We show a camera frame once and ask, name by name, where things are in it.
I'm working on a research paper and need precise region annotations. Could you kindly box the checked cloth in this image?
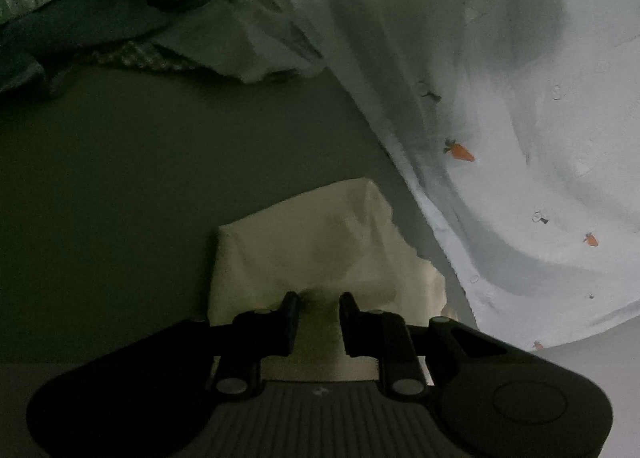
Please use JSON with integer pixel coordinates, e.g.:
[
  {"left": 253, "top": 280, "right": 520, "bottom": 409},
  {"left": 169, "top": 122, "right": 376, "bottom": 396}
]
[{"left": 87, "top": 39, "right": 203, "bottom": 72}]

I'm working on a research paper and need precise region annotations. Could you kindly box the cream cloth garment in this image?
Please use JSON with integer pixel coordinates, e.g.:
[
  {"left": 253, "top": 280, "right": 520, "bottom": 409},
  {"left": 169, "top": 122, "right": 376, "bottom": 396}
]
[{"left": 207, "top": 178, "right": 449, "bottom": 384}]

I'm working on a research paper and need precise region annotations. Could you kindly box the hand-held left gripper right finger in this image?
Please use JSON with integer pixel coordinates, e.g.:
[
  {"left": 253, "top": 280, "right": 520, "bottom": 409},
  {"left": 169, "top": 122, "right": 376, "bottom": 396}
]
[{"left": 339, "top": 291, "right": 507, "bottom": 397}]

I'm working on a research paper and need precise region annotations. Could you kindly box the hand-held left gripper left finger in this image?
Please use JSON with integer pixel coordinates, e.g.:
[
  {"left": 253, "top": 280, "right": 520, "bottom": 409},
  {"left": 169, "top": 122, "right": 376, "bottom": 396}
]
[{"left": 170, "top": 291, "right": 303, "bottom": 396}]

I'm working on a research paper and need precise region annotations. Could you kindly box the white carrot-print sheet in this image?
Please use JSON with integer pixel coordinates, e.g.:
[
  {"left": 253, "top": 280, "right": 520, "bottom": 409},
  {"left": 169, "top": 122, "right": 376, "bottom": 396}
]
[{"left": 260, "top": 0, "right": 640, "bottom": 352}]

